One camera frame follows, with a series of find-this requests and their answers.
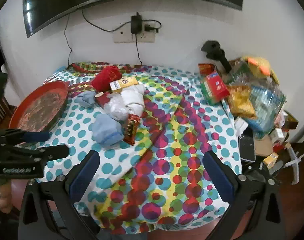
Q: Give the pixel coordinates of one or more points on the black power adapter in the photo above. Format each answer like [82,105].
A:
[136,25]

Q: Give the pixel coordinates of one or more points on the small yellow and white box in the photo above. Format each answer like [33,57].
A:
[270,160]

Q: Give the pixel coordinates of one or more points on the black smartphone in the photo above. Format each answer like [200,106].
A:
[247,147]

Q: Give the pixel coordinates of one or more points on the black clamp stand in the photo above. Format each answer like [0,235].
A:
[214,51]

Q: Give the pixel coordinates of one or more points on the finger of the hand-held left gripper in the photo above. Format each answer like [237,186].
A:
[36,136]
[46,152]

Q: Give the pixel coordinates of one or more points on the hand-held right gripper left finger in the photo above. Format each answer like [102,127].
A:
[84,178]

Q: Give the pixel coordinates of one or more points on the person's left hand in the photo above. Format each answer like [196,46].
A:
[4,200]

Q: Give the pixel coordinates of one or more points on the white plastic frame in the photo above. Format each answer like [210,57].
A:
[296,166]

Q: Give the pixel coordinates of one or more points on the white wall socket plate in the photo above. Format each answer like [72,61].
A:
[123,37]
[148,37]

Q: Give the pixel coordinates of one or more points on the yellow medicine box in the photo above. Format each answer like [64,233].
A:
[124,83]

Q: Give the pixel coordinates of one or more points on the green and red medicine box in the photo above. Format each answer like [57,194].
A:
[214,87]

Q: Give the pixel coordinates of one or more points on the round red tray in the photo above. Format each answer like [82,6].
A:
[41,107]

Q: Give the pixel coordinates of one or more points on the orange snack packet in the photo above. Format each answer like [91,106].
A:
[205,68]

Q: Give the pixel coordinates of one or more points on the black plug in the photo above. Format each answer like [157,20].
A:
[150,27]

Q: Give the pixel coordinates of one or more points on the red chocolate snack packet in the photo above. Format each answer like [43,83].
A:
[131,130]

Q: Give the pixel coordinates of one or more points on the large clear bag of snacks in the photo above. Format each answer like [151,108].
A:
[266,105]

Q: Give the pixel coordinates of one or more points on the white sock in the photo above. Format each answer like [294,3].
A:
[133,92]
[136,107]

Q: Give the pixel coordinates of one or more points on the light blue sock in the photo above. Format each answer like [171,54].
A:
[85,99]
[105,130]

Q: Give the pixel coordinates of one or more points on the brown cardboard piece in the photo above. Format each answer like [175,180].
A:
[263,146]

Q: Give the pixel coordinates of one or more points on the maroon box with beige end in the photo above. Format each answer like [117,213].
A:
[102,99]

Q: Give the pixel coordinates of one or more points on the yellow snack packet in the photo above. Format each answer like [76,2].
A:
[242,102]

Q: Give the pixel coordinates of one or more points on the clear plastic bag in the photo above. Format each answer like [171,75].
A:
[115,107]

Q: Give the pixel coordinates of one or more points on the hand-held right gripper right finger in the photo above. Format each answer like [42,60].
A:
[220,178]

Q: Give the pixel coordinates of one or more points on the polka-dot cloth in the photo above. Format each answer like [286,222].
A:
[172,140]

